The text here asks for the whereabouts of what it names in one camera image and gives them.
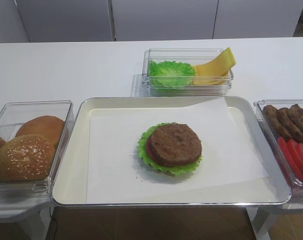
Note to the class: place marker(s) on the white metal baking tray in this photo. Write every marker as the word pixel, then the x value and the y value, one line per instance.
pixel 70 187

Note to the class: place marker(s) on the brown bottom bun on tray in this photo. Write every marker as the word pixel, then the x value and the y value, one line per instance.
pixel 166 172

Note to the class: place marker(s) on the sesame bun top front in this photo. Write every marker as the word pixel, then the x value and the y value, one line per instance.
pixel 26 158

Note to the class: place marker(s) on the brown burger patty on tray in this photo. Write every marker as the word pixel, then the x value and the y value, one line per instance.
pixel 175 145

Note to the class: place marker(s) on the yellow cheese slice flat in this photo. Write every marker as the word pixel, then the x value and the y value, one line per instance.
pixel 210 81

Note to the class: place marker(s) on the white parchment paper sheet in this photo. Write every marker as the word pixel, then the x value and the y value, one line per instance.
pixel 231 169

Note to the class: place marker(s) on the red tomato slice left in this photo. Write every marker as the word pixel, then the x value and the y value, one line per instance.
pixel 283 145

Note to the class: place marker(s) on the yellow cheese slice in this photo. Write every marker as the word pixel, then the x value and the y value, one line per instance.
pixel 210 81
pixel 217 67

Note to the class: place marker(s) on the green lettuce in container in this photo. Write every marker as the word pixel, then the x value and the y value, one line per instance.
pixel 170 74

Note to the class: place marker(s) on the green lettuce leaf on tray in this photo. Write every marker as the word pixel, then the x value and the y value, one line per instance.
pixel 142 153

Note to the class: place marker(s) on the brown patty right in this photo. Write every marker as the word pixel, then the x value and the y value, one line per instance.
pixel 295 113

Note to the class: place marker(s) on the brown patty left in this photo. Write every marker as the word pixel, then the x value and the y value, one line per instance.
pixel 270 113

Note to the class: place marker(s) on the clear plastic bun container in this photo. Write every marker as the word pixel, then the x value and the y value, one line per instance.
pixel 12 117

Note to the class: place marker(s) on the clear plastic lettuce cheese container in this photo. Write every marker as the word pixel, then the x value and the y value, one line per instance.
pixel 184 55

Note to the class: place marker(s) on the red tomato slice middle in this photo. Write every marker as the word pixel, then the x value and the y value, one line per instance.
pixel 292 147

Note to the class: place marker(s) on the plain brown bun back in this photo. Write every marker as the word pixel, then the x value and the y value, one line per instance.
pixel 48 126

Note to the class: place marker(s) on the clear plastic patty tomato container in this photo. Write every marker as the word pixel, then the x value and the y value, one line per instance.
pixel 272 137

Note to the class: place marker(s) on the red tomato slice on tray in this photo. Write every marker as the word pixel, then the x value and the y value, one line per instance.
pixel 150 152

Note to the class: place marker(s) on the brown patty middle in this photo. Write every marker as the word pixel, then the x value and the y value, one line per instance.
pixel 286 122

